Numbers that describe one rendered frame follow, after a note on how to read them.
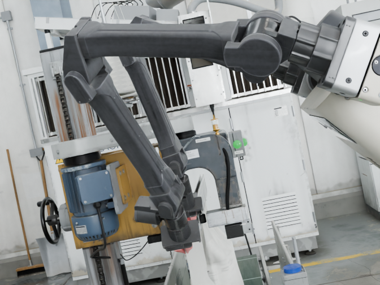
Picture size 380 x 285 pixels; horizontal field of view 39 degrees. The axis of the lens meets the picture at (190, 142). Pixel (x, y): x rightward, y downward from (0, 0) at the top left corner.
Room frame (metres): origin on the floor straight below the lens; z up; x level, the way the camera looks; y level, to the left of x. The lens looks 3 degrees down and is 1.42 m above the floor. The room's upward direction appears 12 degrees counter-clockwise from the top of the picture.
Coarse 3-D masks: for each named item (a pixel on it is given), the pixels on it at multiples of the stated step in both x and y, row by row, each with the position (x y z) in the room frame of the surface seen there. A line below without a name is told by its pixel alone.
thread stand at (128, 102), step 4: (100, 0) 1.89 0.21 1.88; (100, 4) 1.89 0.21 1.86; (100, 8) 1.89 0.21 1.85; (100, 16) 1.89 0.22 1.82; (104, 16) 1.89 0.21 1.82; (104, 20) 1.89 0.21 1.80; (120, 96) 1.89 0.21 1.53; (124, 100) 1.72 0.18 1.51; (128, 100) 1.75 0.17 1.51; (132, 100) 1.98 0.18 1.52; (136, 100) 1.99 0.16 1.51; (128, 104) 1.96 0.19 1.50; (132, 104) 2.05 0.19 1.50
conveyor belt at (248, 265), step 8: (248, 256) 3.61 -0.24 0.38; (256, 256) 3.57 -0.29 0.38; (240, 264) 3.47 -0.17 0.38; (248, 264) 3.43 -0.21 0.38; (256, 264) 3.40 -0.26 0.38; (240, 272) 3.30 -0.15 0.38; (248, 272) 3.27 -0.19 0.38; (256, 272) 3.24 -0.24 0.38; (248, 280) 3.11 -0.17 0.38; (256, 280) 3.08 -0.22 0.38
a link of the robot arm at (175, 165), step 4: (172, 164) 1.60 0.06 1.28; (176, 164) 1.60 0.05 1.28; (172, 168) 1.60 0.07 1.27; (176, 168) 1.60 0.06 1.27; (180, 168) 1.61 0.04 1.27; (184, 168) 1.68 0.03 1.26; (176, 172) 1.60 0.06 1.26; (180, 172) 1.61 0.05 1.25; (184, 172) 1.65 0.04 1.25; (180, 176) 1.61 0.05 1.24
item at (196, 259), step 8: (200, 232) 1.91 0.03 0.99; (192, 248) 1.57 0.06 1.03; (200, 248) 1.83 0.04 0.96; (192, 256) 1.54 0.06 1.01; (200, 256) 1.78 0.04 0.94; (192, 264) 1.51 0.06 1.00; (200, 264) 1.74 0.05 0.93; (192, 272) 1.48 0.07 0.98; (200, 272) 1.66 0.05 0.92; (192, 280) 1.44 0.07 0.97; (200, 280) 1.59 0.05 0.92; (208, 280) 1.76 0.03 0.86
